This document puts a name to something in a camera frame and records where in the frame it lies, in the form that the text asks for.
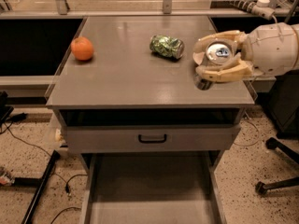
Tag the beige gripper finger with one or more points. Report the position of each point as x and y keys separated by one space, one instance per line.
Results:
x=234 y=38
x=234 y=70

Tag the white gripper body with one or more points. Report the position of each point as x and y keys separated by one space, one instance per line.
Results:
x=270 y=49

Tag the silver redbull can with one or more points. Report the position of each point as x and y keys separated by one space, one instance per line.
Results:
x=218 y=53

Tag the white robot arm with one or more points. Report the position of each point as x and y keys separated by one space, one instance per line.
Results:
x=296 y=44

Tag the crushed green soda can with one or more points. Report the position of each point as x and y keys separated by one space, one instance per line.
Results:
x=167 y=46

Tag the grey drawer cabinet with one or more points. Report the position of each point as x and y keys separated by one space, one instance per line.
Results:
x=125 y=84

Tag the open grey middle drawer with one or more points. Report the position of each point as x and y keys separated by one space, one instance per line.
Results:
x=151 y=188

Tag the grey top drawer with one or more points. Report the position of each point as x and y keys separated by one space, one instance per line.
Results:
x=123 y=140

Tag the white power strip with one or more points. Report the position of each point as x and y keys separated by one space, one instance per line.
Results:
x=259 y=8

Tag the white paper bowl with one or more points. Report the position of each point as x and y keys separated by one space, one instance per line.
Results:
x=198 y=55

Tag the black office chair base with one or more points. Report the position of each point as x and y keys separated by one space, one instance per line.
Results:
x=275 y=178

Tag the orange fruit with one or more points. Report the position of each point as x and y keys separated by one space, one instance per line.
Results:
x=82 y=48

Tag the black floor stand bar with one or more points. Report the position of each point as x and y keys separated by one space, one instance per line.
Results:
x=39 y=184

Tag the black drawer handle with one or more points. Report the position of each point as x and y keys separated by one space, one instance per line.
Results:
x=150 y=139

